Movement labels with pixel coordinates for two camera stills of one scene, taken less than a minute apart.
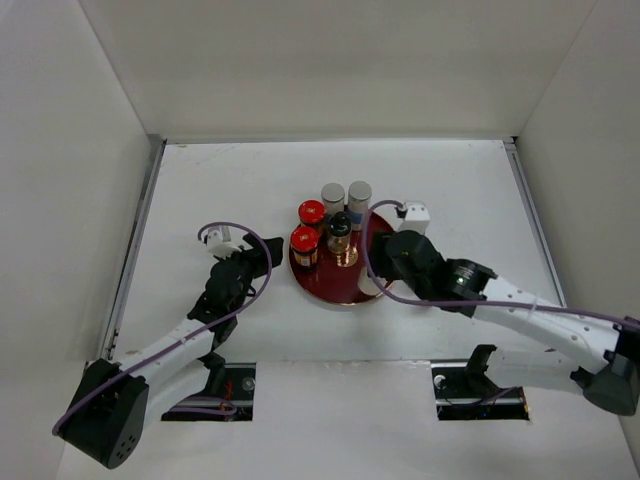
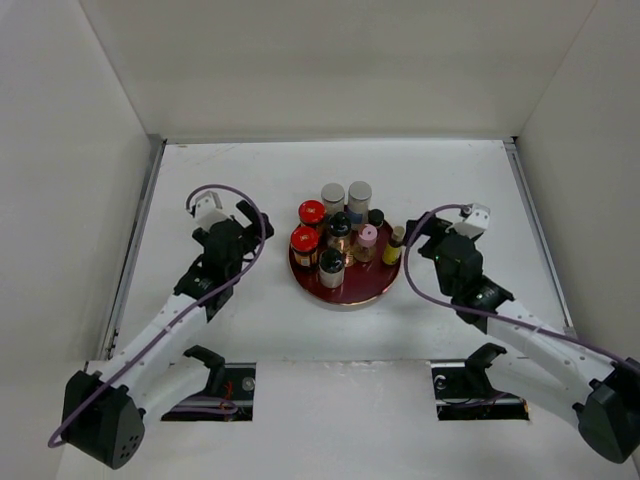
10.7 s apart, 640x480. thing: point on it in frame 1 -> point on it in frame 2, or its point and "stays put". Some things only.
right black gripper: [375, 255] -> [432, 226]
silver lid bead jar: [359, 193] stays put
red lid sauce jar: [311, 212] stays put
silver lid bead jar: [333, 195] stays put
